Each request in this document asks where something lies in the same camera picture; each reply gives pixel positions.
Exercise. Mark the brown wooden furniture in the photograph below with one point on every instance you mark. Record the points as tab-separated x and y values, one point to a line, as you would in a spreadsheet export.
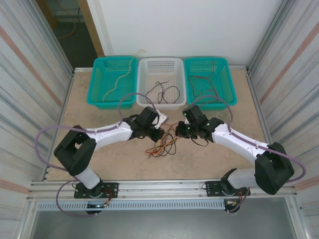
46	10

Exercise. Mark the white plastic basket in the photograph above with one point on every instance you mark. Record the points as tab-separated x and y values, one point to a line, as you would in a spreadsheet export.
162	66

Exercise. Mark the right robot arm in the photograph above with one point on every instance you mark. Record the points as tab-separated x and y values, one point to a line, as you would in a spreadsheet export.
236	147

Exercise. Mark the wooden door frame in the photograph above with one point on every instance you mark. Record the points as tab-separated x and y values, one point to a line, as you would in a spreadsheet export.
90	25

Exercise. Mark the teal plastic basket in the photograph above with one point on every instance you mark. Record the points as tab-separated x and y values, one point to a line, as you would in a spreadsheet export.
224	74
104	74

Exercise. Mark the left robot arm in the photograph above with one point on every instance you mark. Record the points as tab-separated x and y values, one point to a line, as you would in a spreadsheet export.
109	138

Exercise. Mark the black mounting plate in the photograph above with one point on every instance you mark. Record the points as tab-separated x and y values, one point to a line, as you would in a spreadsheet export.
211	186
113	185

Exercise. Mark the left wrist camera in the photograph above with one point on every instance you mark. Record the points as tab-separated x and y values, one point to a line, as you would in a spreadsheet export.
162	120

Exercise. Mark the aluminium rail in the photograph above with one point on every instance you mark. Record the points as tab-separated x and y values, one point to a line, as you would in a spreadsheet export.
162	189

